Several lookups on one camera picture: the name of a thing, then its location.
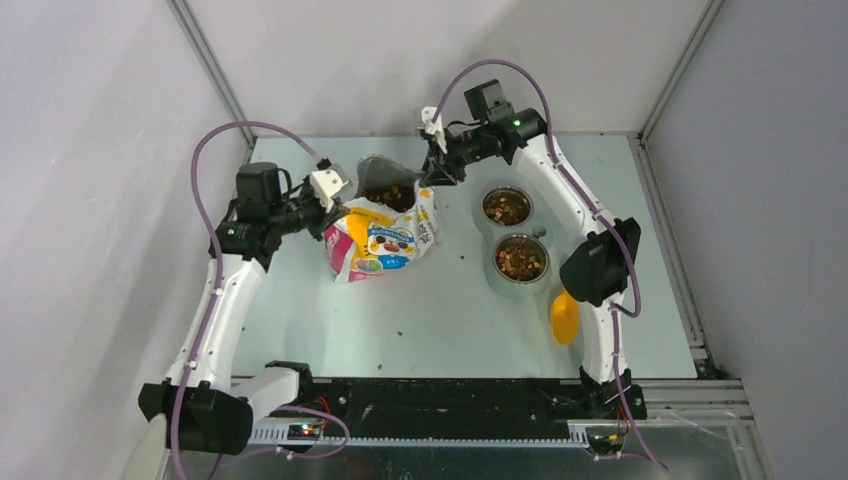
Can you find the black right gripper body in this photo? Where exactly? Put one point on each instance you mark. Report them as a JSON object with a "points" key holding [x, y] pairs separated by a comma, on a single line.
{"points": [[467, 147]]}

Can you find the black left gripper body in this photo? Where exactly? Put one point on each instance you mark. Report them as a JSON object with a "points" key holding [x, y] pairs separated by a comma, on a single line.
{"points": [[299, 212]]}

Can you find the colourful pet food bag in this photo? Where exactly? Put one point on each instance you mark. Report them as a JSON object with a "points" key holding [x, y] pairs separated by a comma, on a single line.
{"points": [[373, 240]]}

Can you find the steel bowl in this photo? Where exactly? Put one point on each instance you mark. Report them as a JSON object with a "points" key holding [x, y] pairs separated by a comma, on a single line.
{"points": [[507, 206], [521, 258]]}

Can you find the yellow plastic scoop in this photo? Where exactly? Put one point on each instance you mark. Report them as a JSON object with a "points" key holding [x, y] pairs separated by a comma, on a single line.
{"points": [[564, 319]]}

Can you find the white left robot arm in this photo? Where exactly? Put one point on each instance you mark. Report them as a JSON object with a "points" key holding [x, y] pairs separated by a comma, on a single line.
{"points": [[203, 409]]}

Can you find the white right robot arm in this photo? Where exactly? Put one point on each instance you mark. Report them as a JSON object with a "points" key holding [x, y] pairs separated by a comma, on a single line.
{"points": [[599, 272]]}

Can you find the kibble in far bowl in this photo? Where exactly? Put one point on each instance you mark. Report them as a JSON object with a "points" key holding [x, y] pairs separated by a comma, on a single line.
{"points": [[507, 208]]}

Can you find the kibble in bowl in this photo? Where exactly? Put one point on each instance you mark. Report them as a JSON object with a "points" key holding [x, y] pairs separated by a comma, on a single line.
{"points": [[521, 260], [507, 208]]}

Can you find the kibble in near bowl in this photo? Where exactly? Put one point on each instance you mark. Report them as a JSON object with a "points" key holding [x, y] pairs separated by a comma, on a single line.
{"points": [[521, 260]]}

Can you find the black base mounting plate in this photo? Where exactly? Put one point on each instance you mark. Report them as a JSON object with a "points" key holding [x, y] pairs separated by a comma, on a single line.
{"points": [[469, 412]]}

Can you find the left circuit board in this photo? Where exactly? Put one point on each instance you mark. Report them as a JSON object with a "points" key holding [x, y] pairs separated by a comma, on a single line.
{"points": [[304, 432]]}

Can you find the circuit board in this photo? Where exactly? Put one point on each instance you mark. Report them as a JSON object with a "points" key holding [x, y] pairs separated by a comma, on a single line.
{"points": [[304, 432], [606, 445]]}

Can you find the right circuit board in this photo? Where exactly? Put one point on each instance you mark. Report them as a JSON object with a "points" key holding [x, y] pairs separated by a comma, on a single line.
{"points": [[606, 445]]}

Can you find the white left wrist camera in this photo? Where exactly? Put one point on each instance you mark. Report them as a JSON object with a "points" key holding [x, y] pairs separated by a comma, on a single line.
{"points": [[328, 182]]}

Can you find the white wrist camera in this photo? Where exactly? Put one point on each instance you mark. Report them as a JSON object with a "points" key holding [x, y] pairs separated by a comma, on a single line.
{"points": [[433, 129], [328, 182]]}

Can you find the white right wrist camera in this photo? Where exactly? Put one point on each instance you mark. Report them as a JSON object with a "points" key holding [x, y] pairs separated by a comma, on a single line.
{"points": [[433, 129]]}

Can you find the aluminium frame rail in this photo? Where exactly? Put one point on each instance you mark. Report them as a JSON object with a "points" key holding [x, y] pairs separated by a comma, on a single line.
{"points": [[652, 402]]}

